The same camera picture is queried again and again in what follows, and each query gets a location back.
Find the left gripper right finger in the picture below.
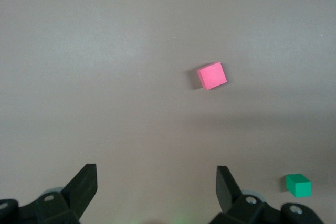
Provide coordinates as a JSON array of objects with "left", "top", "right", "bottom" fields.
[{"left": 209, "top": 166, "right": 325, "bottom": 224}]

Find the pink foam cube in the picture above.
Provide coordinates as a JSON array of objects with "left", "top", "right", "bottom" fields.
[{"left": 196, "top": 61, "right": 227, "bottom": 91}]

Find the brown table mat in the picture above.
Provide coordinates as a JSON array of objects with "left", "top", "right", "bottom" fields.
[{"left": 0, "top": 0, "right": 336, "bottom": 224}]

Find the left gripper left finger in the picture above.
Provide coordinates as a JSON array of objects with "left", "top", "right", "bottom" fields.
[{"left": 0, "top": 164, "right": 98, "bottom": 224}]

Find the green foam cube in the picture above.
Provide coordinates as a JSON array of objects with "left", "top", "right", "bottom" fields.
[{"left": 285, "top": 173, "right": 312, "bottom": 198}]

